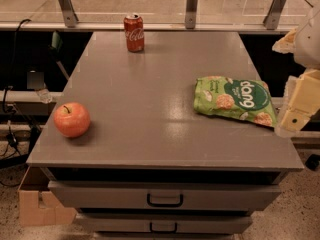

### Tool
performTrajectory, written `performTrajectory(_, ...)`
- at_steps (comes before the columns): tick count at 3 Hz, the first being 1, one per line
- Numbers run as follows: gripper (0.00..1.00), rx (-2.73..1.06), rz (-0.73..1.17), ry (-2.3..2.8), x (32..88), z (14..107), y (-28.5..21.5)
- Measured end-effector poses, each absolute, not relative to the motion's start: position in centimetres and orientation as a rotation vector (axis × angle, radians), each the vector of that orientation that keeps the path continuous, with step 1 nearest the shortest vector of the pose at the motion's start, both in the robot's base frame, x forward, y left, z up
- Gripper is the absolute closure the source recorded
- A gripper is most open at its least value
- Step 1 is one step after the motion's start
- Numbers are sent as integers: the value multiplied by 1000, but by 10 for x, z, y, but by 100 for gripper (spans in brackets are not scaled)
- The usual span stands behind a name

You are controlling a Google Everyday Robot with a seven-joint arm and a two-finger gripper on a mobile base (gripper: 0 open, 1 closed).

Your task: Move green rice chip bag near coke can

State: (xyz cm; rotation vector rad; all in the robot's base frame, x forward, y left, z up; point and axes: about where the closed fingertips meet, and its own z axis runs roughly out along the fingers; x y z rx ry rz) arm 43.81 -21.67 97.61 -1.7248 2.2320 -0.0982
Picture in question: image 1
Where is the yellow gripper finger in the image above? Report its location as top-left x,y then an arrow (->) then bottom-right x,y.
272,28 -> 297,54
274,69 -> 320,138

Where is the green rice chip bag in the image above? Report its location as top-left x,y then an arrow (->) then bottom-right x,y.
193,76 -> 277,127

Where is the red coke can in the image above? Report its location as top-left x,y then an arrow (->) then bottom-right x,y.
124,13 -> 144,52

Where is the red apple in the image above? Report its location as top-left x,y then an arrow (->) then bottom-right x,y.
53,102 -> 91,138

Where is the grey drawer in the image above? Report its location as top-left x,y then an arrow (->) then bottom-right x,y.
75,213 -> 252,234
49,181 -> 281,211

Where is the small grey box device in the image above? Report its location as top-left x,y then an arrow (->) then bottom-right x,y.
27,70 -> 45,90

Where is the grey top drawer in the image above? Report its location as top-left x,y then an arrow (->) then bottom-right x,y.
49,181 -> 281,211

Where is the cardboard box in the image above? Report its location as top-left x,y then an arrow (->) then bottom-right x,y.
18,166 -> 78,227

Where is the right metal railing bracket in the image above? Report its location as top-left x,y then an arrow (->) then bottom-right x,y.
263,0 -> 287,30

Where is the metal railing bracket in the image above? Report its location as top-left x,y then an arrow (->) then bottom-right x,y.
185,0 -> 198,29
58,0 -> 78,28
263,0 -> 287,30

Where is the middle metal railing bracket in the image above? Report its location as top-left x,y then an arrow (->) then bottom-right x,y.
185,0 -> 198,29

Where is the left metal railing bracket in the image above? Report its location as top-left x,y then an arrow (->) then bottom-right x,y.
58,0 -> 78,28

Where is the green handled tool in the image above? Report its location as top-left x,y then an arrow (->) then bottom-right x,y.
49,31 -> 69,80

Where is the black cable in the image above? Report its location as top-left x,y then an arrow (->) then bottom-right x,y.
0,18 -> 33,188

